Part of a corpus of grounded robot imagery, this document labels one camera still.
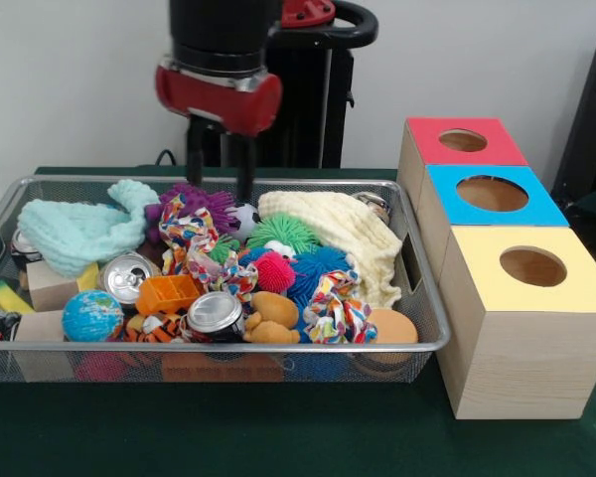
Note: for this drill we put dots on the orange plush toy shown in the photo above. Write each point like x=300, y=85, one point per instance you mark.
x=273, y=308

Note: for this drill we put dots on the dark green cloth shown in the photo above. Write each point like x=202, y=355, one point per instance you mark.
x=228, y=432

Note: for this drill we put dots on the small soccer ball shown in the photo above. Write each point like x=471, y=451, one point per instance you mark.
x=246, y=221

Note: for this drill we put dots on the purple spiky ball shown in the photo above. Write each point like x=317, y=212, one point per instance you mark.
x=213, y=204

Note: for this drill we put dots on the mint green cloth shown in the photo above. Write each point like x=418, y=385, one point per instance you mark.
x=74, y=233

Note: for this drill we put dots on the orange plastic crate toy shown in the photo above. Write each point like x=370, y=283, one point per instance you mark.
x=169, y=293

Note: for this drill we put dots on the silver drink can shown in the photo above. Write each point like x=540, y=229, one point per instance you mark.
x=213, y=310
x=124, y=278

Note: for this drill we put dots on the cream cloth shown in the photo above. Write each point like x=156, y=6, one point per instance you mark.
x=347, y=228

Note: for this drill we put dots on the silver mesh bin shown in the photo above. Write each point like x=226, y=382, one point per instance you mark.
x=328, y=370

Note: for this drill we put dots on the blue spiky ball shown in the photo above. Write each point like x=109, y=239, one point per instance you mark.
x=323, y=270

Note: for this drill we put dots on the wooden box with three holes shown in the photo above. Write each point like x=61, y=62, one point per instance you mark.
x=526, y=358

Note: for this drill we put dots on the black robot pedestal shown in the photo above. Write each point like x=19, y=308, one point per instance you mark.
x=308, y=99

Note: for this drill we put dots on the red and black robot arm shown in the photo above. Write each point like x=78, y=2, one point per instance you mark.
x=218, y=30

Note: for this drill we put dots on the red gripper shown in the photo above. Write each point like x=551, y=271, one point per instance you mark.
x=218, y=102

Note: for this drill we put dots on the blue globe ball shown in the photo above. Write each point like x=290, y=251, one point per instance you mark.
x=92, y=315

